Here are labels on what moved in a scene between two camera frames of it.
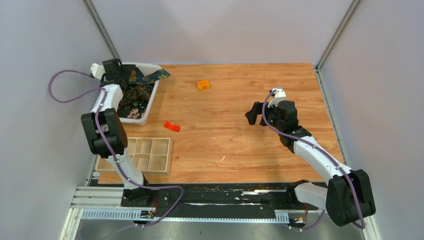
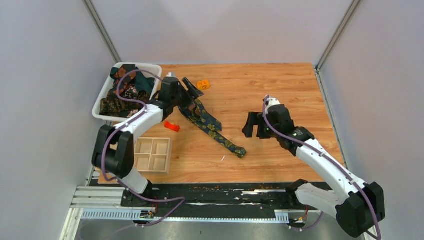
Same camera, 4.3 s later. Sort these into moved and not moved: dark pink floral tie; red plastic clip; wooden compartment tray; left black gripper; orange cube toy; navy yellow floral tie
Moved: navy yellow floral tie; left black gripper
Not moved: orange cube toy; red plastic clip; wooden compartment tray; dark pink floral tie
